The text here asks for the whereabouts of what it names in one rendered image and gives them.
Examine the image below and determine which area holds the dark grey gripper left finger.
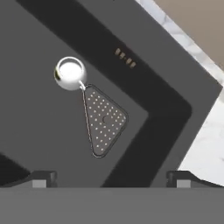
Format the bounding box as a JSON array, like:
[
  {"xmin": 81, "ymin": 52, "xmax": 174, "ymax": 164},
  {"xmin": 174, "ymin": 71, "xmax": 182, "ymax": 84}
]
[{"xmin": 2, "ymin": 170, "xmax": 59, "ymax": 189}]

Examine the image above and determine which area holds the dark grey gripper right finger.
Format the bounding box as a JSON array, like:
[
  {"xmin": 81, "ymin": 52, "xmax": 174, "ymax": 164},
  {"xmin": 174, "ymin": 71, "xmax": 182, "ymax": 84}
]
[{"xmin": 165, "ymin": 170, "xmax": 223, "ymax": 189}]

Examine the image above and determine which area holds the dark grey sink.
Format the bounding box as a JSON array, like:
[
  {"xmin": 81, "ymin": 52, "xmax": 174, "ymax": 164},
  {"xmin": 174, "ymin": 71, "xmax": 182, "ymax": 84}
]
[{"xmin": 0, "ymin": 0, "xmax": 223, "ymax": 189}]

